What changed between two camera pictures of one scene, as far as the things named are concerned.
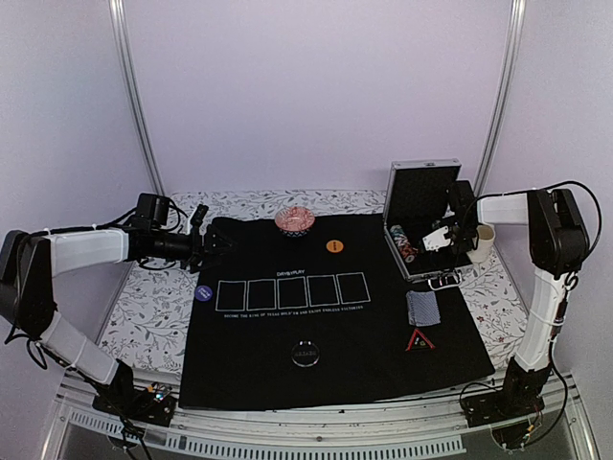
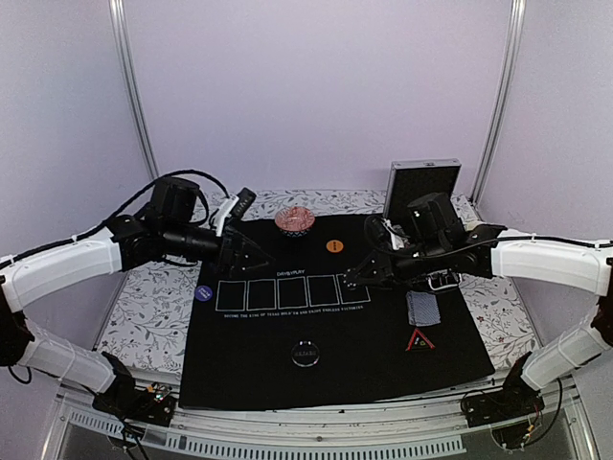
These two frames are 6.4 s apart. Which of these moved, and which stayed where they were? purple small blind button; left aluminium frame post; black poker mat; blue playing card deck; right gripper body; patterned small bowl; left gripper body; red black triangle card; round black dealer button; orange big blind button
Moved: right gripper body; left gripper body
Stayed: patterned small bowl; blue playing card deck; black poker mat; round black dealer button; purple small blind button; red black triangle card; left aluminium frame post; orange big blind button
